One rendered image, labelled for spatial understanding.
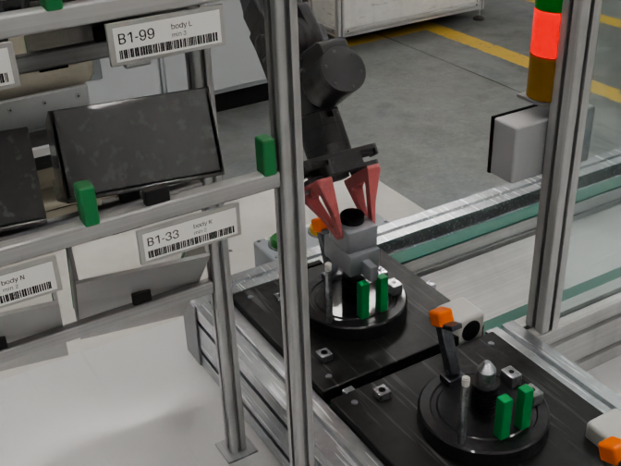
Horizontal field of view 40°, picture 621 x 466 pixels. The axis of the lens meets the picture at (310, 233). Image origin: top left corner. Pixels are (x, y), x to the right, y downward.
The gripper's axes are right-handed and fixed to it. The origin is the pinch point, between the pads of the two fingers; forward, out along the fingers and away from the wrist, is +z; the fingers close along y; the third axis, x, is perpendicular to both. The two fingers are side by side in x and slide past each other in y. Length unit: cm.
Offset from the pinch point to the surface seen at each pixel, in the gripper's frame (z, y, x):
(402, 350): 16.1, 0.6, -0.6
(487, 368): 19.2, 0.2, -17.5
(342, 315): 9.9, -3.2, 4.4
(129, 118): -11.7, -30.9, -27.3
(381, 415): 21.2, -8.1, -7.2
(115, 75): -120, 60, 288
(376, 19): -142, 244, 342
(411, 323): 13.6, 4.9, 2.6
